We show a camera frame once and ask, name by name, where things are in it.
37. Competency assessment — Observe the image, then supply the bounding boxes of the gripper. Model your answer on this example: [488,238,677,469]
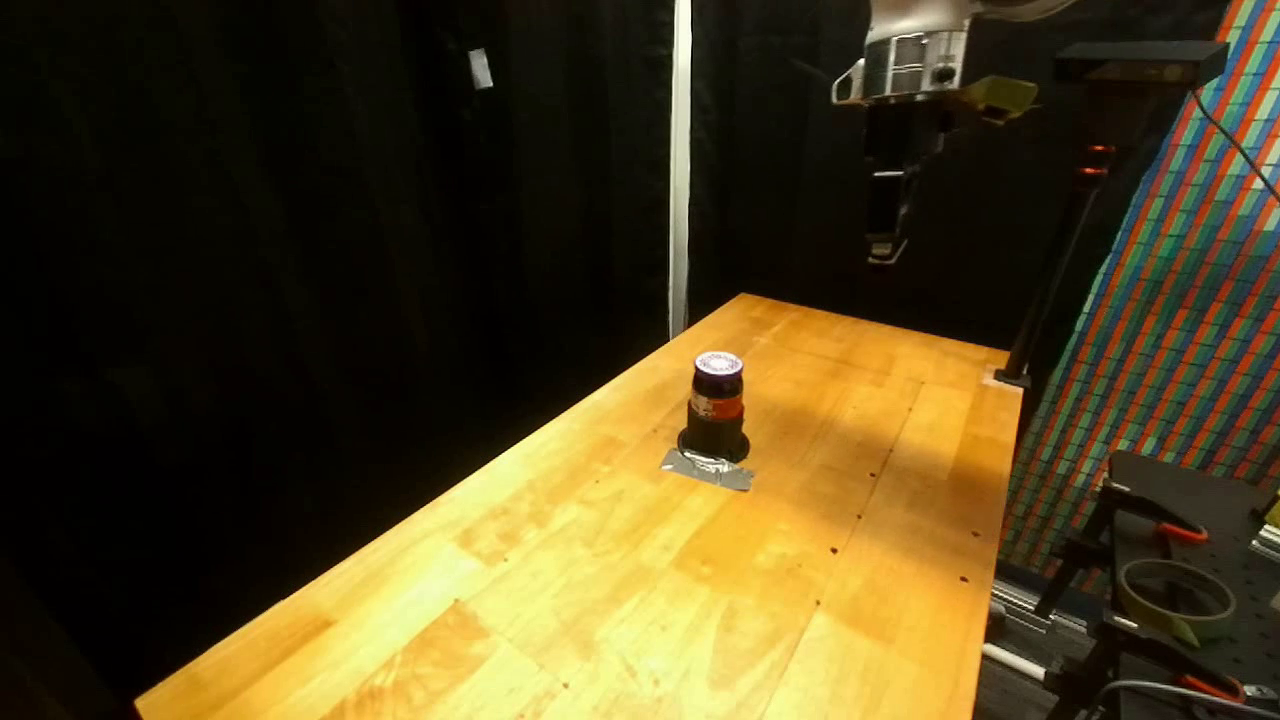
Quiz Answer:
[862,98,953,267]

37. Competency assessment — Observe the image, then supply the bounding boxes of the purple and black cup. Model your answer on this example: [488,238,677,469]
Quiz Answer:
[677,350,752,465]

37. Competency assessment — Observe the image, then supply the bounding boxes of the white pole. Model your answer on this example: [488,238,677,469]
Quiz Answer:
[667,0,694,342]

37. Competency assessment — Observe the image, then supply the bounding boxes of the colourful patterned panel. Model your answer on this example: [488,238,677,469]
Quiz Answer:
[998,0,1280,593]

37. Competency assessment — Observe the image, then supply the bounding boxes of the silver tape patch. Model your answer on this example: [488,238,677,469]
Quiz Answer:
[659,446,757,493]

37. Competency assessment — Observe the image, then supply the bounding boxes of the orange clamp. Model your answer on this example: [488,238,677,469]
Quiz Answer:
[1174,672,1249,704]
[1152,517,1212,548]

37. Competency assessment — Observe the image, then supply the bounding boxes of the roll of tape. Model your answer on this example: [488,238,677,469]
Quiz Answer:
[1116,557,1239,648]

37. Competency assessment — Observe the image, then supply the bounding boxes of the black curtain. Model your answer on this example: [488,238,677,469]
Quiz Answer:
[0,0,1233,691]

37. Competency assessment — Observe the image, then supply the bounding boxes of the camera on mount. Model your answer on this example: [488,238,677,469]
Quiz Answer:
[994,39,1230,390]

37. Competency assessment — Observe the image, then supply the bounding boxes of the black cable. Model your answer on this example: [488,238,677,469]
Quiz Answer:
[1190,88,1280,206]

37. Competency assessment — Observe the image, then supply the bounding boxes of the grey cable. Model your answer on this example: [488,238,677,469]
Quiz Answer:
[1093,679,1280,720]

